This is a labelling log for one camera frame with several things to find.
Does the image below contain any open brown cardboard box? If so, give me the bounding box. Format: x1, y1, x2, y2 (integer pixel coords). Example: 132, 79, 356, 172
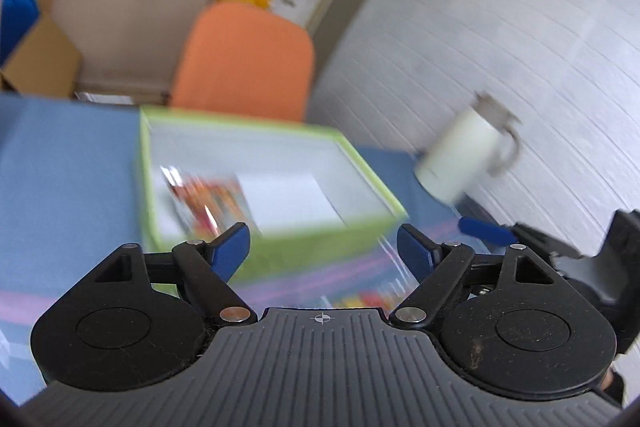
1, 0, 81, 100

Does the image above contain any orange chair backrest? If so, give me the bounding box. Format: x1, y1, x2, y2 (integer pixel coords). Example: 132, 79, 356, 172
169, 1, 314, 121

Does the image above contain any white thermos jug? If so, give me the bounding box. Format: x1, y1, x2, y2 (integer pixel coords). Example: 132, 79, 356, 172
414, 93, 522, 205

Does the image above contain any green open cardboard box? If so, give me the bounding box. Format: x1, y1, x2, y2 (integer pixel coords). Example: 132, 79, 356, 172
138, 106, 407, 282

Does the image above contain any flat cardboard box under bag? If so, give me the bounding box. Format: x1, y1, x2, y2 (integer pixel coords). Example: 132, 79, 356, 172
74, 82, 170, 106

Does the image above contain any blue plastic seat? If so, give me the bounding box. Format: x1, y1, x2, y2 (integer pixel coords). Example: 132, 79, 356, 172
0, 0, 40, 65

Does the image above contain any red snack packet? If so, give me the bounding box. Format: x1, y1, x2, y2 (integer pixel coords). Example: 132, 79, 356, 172
160, 166, 256, 242

